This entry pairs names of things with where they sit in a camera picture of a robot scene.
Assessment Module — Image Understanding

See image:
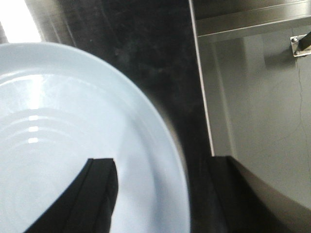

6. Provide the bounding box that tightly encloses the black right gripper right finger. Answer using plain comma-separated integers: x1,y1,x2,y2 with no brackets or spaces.
208,156,311,233

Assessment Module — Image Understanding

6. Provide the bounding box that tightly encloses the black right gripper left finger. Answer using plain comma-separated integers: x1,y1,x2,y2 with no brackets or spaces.
28,158,119,233

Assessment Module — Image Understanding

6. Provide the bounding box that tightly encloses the light blue plate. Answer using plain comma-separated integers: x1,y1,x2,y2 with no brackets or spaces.
0,43,190,233

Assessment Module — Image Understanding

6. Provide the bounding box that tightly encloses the metal floor bracket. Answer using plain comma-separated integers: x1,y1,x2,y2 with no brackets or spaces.
290,32,311,57

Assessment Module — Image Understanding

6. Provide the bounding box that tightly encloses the stainless steel shelf rail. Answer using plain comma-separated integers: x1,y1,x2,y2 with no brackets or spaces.
193,0,311,37

